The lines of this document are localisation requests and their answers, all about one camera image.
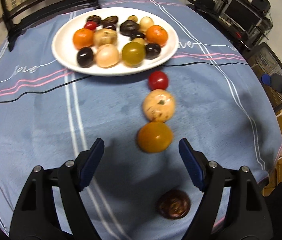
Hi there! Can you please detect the dark brown mangosteen front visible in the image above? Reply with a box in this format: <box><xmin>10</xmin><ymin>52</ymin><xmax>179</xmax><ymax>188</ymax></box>
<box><xmin>155</xmin><ymin>189</ymin><xmax>191</xmax><ymax>220</ymax></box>

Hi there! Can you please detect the yellow orange tomato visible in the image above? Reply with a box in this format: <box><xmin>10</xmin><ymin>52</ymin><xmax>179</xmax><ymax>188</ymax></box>
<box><xmin>136</xmin><ymin>122</ymin><xmax>174</xmax><ymax>153</ymax></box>

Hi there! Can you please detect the beige oblong fruit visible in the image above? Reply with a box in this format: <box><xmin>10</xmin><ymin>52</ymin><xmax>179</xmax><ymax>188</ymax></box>
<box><xmin>142</xmin><ymin>89</ymin><xmax>176</xmax><ymax>122</ymax></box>

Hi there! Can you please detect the red cherry tomato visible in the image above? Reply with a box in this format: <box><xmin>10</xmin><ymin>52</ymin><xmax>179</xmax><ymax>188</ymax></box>
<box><xmin>84</xmin><ymin>21</ymin><xmax>98</xmax><ymax>31</ymax></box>
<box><xmin>148</xmin><ymin>71</ymin><xmax>169</xmax><ymax>90</ymax></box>

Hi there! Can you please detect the dark plum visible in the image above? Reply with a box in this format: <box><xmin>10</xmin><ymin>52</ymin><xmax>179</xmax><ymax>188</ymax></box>
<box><xmin>102</xmin><ymin>23</ymin><xmax>116</xmax><ymax>31</ymax></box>
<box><xmin>76</xmin><ymin>47</ymin><xmax>94</xmax><ymax>68</ymax></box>
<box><xmin>145</xmin><ymin>43</ymin><xmax>161</xmax><ymax>60</ymax></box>

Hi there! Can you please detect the orange tangerine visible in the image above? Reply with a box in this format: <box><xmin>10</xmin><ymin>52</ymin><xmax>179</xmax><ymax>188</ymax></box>
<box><xmin>145</xmin><ymin>25</ymin><xmax>169</xmax><ymax>47</ymax></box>
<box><xmin>72</xmin><ymin>28</ymin><xmax>94</xmax><ymax>50</ymax></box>

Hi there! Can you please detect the small olive yellow fruit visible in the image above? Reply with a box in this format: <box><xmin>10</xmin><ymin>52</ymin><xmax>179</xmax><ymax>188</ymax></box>
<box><xmin>132</xmin><ymin>38</ymin><xmax>145</xmax><ymax>46</ymax></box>

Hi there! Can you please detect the pale cream round fruit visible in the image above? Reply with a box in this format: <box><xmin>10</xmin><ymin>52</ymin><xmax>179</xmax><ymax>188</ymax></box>
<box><xmin>139</xmin><ymin>16</ymin><xmax>154</xmax><ymax>33</ymax></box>

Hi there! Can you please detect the green yellow round fruit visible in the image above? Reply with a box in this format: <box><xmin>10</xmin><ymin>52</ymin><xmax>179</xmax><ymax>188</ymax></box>
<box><xmin>121</xmin><ymin>42</ymin><xmax>145</xmax><ymax>67</ymax></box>

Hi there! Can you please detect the small dark plum isolated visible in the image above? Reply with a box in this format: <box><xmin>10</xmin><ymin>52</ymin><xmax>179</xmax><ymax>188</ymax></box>
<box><xmin>130</xmin><ymin>31</ymin><xmax>145</xmax><ymax>41</ymax></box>

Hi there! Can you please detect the small tan yellow fruit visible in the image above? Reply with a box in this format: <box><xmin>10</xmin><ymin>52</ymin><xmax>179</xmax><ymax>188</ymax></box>
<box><xmin>128</xmin><ymin>15</ymin><xmax>138</xmax><ymax>23</ymax></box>

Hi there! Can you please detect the large dark mangosteen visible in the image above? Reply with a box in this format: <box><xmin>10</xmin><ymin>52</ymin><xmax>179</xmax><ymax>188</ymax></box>
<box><xmin>119</xmin><ymin>20</ymin><xmax>140</xmax><ymax>36</ymax></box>

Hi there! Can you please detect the beige striped round fruit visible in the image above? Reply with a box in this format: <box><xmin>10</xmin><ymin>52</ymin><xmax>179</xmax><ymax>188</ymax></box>
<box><xmin>95</xmin><ymin>44</ymin><xmax>120</xmax><ymax>68</ymax></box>

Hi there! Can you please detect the dark brown speckled mangosteen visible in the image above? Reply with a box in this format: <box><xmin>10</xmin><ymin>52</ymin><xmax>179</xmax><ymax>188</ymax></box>
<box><xmin>101</xmin><ymin>15</ymin><xmax>118</xmax><ymax>25</ymax></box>

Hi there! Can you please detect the large tan round fruit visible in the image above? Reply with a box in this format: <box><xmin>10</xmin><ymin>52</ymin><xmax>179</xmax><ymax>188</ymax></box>
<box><xmin>93</xmin><ymin>29</ymin><xmax>117</xmax><ymax>48</ymax></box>

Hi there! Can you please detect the computer monitor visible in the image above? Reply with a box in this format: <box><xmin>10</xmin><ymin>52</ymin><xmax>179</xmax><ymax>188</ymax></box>
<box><xmin>223</xmin><ymin>0</ymin><xmax>261</xmax><ymax>32</ymax></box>

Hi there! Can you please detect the black speaker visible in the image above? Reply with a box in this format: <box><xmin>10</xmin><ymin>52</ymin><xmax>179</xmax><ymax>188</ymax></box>
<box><xmin>251</xmin><ymin>0</ymin><xmax>271</xmax><ymax>15</ymax></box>

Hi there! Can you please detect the blue striped tablecloth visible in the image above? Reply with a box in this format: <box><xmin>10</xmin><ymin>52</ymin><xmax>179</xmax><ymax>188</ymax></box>
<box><xmin>0</xmin><ymin>0</ymin><xmax>282</xmax><ymax>239</ymax></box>

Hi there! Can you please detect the black hat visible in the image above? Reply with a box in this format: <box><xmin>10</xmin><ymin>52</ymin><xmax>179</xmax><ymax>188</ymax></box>
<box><xmin>187</xmin><ymin>0</ymin><xmax>216</xmax><ymax>11</ymax></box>

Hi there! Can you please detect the white round plate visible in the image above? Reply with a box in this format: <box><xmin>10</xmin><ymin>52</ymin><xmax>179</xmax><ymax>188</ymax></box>
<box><xmin>51</xmin><ymin>6</ymin><xmax>180</xmax><ymax>77</ymax></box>

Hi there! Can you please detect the round painted screen on stand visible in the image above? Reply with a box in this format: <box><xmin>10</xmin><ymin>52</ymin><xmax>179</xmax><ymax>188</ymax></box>
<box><xmin>0</xmin><ymin>0</ymin><xmax>100</xmax><ymax>51</ymax></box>

